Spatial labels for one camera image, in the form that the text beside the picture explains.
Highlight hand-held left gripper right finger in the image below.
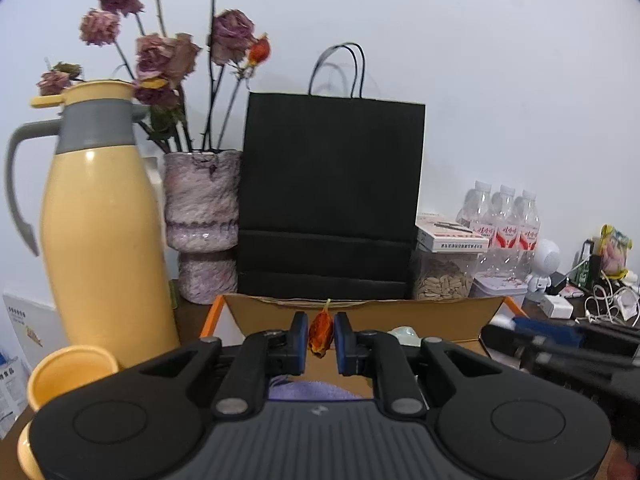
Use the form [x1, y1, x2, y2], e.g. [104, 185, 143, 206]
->
[334, 311, 518, 419]

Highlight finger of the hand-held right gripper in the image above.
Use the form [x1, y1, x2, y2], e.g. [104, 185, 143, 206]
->
[514, 316, 640, 348]
[481, 324, 640, 391]

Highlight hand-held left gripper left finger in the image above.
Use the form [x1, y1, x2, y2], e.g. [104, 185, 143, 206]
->
[122, 311, 307, 420]

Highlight dried orange rosebud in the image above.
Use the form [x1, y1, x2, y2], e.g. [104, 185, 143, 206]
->
[307, 299, 333, 359]

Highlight purple drawstring pouch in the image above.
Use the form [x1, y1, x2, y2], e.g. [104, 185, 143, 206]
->
[270, 379, 362, 402]

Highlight red cardboard box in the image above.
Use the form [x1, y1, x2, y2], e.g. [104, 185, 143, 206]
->
[200, 294, 530, 401]

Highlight white charger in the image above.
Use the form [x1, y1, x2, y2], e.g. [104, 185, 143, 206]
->
[542, 294, 574, 319]

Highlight white printed tin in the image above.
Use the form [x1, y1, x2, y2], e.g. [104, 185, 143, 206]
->
[470, 271, 529, 306]

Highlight pale round container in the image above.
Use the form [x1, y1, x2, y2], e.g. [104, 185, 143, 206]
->
[389, 325, 420, 347]

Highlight green and black gadget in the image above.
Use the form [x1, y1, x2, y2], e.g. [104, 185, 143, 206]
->
[572, 240, 603, 288]

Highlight white robot toy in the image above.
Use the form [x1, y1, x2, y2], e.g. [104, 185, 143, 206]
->
[525, 238, 562, 293]

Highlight white power adapter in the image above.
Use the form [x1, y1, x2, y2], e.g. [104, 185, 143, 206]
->
[616, 290, 640, 318]

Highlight clear seed jar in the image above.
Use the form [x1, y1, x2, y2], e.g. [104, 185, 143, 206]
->
[412, 249, 477, 302]

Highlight colourful snack packet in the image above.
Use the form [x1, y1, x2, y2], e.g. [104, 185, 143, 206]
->
[599, 224, 632, 278]

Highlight flat white box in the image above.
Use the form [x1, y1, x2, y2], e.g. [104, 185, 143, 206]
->
[416, 212, 489, 253]

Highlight black paper bag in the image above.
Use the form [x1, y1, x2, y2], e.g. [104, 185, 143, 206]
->
[236, 42, 427, 301]

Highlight purple glass vase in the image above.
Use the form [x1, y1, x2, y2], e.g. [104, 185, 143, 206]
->
[164, 149, 243, 305]

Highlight yellow thermos jug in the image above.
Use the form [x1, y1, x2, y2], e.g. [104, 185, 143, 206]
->
[6, 80, 181, 366]

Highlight yellow mug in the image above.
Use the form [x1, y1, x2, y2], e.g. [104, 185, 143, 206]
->
[17, 345, 122, 480]

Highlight blue printed bags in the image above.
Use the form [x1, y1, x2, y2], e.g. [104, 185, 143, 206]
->
[0, 350, 31, 436]

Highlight dried rose bouquet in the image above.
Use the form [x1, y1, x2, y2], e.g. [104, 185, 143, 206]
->
[37, 0, 273, 153]

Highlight white cable tangle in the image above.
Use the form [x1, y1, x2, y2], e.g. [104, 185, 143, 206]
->
[575, 272, 640, 326]

